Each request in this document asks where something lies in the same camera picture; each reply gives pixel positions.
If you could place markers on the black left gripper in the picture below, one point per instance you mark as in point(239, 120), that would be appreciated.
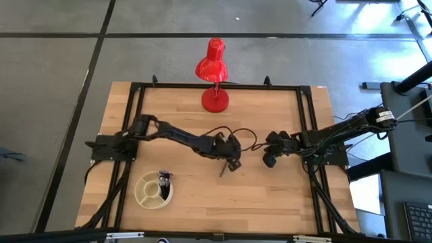
point(226, 146)

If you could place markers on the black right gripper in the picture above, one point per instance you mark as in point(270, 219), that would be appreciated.
point(288, 145)

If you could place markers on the black pen with silver end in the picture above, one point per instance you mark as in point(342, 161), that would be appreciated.
point(167, 187)
point(222, 172)
point(162, 189)
point(165, 190)

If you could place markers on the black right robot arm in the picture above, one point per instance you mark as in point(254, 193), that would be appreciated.
point(337, 131)

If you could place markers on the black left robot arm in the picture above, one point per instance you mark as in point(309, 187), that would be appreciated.
point(175, 135)

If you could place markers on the red desk lamp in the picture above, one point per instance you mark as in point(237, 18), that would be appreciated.
point(215, 101)

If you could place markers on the black table clamp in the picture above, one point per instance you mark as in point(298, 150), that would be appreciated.
point(154, 81)
point(267, 81)

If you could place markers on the round cream divided container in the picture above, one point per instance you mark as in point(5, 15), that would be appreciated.
point(152, 205)

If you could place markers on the grey floor box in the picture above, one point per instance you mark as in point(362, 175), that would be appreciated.
point(373, 85)

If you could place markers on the grey desk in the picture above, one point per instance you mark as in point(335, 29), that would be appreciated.
point(393, 202)
point(408, 145)

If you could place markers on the black chair base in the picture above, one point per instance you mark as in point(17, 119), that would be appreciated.
point(319, 5)

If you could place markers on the black pole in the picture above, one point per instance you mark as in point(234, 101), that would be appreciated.
point(415, 77)

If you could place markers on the black keyboard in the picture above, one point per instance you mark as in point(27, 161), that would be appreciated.
point(420, 221)

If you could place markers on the black crossbeam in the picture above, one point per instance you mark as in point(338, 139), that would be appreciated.
point(67, 236)

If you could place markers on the dark bluish floor object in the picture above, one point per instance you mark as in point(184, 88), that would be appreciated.
point(11, 156)

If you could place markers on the black table-level camera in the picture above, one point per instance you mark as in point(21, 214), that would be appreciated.
point(218, 237)

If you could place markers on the black aluminium table frame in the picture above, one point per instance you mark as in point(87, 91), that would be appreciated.
point(175, 86)

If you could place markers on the silver bracket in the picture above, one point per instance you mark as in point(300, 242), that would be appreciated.
point(312, 239)
point(125, 235)

